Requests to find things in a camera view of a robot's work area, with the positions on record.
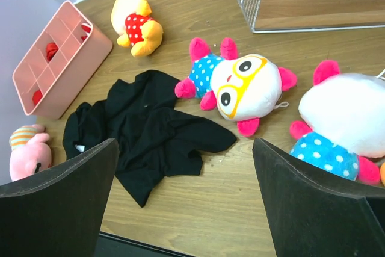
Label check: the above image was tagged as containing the pink plush striped hat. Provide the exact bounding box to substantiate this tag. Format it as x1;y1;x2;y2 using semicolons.
9;124;52;181

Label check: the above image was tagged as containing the pink divided organizer box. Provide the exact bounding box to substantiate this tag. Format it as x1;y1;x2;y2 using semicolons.
13;0;113;119

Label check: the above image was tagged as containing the yellow plush red dotted dress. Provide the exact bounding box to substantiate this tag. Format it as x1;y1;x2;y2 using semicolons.
111;0;164;57

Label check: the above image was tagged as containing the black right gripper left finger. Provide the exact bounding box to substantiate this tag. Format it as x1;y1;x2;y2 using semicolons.
1;138;119;256

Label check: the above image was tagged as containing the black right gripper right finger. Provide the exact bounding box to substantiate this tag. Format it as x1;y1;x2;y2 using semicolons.
253;138;384;256

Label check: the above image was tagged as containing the white plush with yellow glasses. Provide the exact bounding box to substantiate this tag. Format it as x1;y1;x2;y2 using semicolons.
174;37;298;137

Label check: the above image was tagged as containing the black t-shirt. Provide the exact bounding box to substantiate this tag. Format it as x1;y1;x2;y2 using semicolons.
63;70;237;206

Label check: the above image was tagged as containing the red cloth ball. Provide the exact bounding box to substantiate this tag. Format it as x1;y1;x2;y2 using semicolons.
45;42;59;62
32;90;43;106

